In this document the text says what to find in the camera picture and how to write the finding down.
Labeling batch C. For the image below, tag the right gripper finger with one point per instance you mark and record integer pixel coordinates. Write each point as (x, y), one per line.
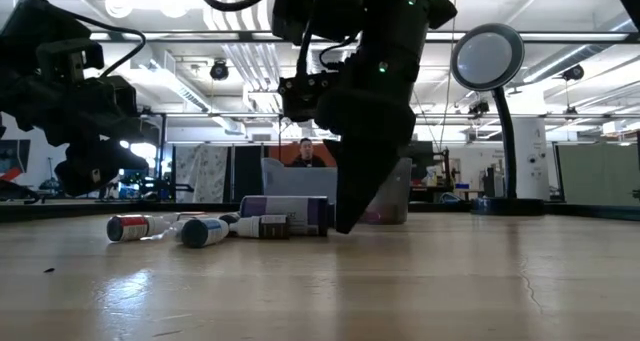
(377, 171)
(345, 181)

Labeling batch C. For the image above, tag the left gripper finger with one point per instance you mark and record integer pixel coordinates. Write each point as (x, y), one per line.
(100, 171)

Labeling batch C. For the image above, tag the purple and white box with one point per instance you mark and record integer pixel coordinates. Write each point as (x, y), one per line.
(300, 211)

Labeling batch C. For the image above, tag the small red food coloring bottle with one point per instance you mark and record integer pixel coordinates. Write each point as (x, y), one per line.
(130, 227)

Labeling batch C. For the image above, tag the small brown food coloring bottle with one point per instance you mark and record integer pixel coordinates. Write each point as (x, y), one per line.
(272, 227)

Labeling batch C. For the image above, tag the small dark food coloring bottle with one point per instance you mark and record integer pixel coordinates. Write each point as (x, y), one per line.
(229, 218)

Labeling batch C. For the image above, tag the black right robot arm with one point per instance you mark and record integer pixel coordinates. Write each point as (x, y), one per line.
(390, 6)

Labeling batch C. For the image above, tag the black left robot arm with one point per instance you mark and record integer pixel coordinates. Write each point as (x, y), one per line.
(45, 16)

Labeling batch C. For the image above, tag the person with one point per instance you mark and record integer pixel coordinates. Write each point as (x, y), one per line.
(306, 156)

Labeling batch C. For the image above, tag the grey translucent plastic bin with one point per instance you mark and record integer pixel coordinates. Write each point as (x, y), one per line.
(295, 181)

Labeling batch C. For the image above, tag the background workbench with equipment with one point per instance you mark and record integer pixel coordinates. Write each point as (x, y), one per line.
(435, 173)

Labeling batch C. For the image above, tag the black partition panel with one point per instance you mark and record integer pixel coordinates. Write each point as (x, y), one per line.
(247, 173)

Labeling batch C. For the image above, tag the white patterned curtain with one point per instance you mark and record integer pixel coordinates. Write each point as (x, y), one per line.
(200, 173)

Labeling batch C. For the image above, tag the black desk lamp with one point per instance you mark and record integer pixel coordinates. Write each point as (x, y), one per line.
(487, 56)

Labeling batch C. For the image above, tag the white round column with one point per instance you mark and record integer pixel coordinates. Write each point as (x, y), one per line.
(532, 151)

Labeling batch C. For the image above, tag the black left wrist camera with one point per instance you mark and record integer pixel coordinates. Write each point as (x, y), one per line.
(70, 58)

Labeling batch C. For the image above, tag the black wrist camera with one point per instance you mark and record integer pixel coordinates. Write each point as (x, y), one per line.
(310, 93)
(70, 58)

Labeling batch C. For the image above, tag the orange wall panel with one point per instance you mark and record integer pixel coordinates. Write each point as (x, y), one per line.
(280, 153)

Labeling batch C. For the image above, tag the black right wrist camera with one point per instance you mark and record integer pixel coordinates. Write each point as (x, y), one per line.
(310, 93)

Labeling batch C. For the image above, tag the black ceiling camera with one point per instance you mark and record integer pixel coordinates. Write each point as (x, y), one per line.
(219, 70)
(572, 72)

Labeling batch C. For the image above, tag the black aluminium table frame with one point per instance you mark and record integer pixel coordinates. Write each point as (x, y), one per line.
(575, 210)

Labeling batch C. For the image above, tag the green partition wall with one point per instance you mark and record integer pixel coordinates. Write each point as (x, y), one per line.
(597, 173)

